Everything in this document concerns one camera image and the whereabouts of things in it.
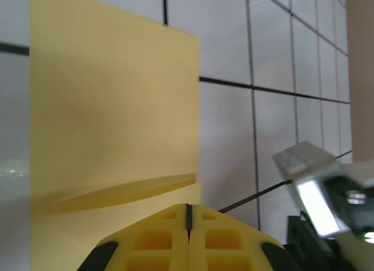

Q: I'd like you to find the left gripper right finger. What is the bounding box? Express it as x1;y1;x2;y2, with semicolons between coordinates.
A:
188;203;299;271

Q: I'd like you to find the yellow square paper sheet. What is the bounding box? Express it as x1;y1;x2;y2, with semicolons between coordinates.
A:
29;0;203;271

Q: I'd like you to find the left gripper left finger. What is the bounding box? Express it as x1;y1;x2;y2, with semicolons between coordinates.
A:
76;203;189;271

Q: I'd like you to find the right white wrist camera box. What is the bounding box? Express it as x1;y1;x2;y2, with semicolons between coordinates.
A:
271;141;374;245

